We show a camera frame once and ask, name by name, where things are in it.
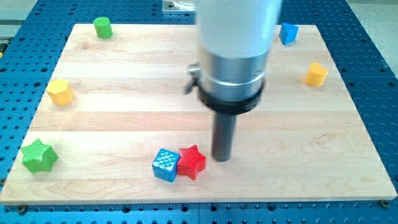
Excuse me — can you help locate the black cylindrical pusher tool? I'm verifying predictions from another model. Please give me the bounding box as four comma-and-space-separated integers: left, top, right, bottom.
198, 80, 265, 162

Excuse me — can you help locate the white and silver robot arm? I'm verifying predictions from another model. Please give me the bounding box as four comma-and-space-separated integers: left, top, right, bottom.
184, 0, 282, 162

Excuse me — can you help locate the red star block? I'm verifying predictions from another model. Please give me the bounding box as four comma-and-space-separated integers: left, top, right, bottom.
177, 145, 206, 180

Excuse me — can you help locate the yellow heart block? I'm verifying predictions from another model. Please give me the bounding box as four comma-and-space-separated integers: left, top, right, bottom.
304, 62, 328, 87

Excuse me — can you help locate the green star block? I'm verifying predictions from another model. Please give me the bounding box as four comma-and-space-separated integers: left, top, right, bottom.
21, 138, 59, 174

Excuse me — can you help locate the blue cube block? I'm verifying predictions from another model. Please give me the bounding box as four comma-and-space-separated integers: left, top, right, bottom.
152, 148, 180, 182

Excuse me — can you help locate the blue pentagon block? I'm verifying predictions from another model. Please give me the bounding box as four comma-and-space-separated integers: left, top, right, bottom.
279, 23, 299, 45

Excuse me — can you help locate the light wooden board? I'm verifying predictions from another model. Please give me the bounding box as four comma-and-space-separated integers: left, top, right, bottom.
1, 24, 397, 205

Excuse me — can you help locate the green cylinder block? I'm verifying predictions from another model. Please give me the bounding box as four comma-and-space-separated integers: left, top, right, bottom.
93, 17, 113, 39

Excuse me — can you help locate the yellow hexagon block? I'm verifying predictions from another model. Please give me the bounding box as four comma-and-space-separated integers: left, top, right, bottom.
46, 79, 73, 106

